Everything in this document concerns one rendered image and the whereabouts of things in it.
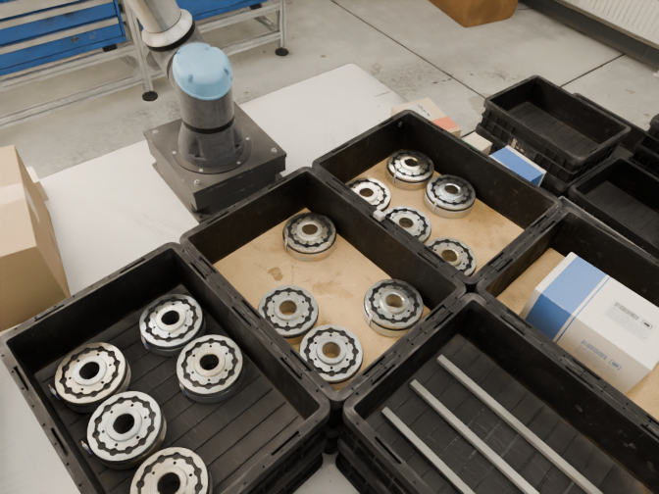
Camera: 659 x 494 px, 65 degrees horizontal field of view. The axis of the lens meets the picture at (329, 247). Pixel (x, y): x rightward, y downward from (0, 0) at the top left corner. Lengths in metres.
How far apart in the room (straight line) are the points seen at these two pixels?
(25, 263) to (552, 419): 0.92
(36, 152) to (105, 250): 1.57
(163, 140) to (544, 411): 0.99
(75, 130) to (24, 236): 1.83
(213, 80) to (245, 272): 0.40
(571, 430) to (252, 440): 0.49
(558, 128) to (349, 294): 1.33
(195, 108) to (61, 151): 1.64
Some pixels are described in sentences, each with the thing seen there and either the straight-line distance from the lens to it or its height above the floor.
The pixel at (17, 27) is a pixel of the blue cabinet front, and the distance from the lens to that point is 2.65.
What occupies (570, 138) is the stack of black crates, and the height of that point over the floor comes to 0.49.
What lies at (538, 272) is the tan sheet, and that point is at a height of 0.83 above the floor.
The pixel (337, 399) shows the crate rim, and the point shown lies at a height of 0.93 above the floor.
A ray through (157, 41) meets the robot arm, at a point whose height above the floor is 1.04.
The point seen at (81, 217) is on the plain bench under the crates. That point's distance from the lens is 1.34.
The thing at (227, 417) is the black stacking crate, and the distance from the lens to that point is 0.84.
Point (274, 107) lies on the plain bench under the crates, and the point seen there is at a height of 0.70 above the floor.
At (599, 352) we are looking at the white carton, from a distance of 0.94.
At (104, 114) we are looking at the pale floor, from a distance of 2.91.
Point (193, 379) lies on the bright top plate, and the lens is 0.84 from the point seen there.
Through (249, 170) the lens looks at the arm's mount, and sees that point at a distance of 1.22.
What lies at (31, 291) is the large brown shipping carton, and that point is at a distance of 1.10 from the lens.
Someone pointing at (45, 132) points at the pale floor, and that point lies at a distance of 2.88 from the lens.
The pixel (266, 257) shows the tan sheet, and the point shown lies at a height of 0.83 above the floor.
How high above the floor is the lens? 1.60
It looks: 49 degrees down
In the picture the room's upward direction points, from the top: 4 degrees clockwise
